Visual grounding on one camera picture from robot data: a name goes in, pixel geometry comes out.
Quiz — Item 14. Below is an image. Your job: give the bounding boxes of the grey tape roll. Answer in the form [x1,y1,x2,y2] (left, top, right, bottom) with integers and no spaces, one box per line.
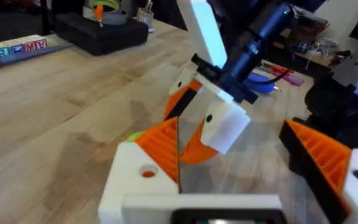
[82,0,129,26]

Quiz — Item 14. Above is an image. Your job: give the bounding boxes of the black case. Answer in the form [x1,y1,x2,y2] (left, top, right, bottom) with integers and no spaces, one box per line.
[53,12,150,57]

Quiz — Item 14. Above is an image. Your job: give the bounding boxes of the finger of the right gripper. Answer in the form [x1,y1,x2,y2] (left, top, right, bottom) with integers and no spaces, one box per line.
[178,98,252,166]
[163,67,203,121]

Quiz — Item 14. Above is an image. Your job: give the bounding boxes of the cup with pens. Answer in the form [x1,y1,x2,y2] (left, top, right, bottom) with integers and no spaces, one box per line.
[135,0,155,34]

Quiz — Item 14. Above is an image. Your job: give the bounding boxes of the black cable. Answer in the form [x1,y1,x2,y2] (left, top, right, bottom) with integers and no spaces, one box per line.
[247,68,292,86]

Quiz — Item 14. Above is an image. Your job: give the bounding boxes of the heap of cables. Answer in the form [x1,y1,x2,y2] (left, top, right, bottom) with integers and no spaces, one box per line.
[292,37,352,68]

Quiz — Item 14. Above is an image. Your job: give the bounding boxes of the green disc with holes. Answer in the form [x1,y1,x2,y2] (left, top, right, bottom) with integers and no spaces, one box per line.
[125,130,146,143]

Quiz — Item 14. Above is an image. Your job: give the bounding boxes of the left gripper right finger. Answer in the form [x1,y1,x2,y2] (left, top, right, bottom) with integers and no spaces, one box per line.
[278,119,358,224]

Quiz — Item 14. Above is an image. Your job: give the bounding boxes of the blue electric screwdriver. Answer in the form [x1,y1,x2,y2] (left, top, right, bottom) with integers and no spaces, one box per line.
[244,72,281,95]

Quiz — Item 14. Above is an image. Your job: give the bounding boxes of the red and pink hand tools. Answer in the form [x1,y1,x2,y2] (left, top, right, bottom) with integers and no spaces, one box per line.
[261,61,305,87]

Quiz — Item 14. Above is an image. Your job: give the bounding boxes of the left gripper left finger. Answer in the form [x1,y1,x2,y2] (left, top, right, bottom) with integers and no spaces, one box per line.
[97,116,181,224]

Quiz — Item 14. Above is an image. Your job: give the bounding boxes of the orange-handled tool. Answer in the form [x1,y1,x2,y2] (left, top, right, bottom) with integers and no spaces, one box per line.
[93,3,104,28]

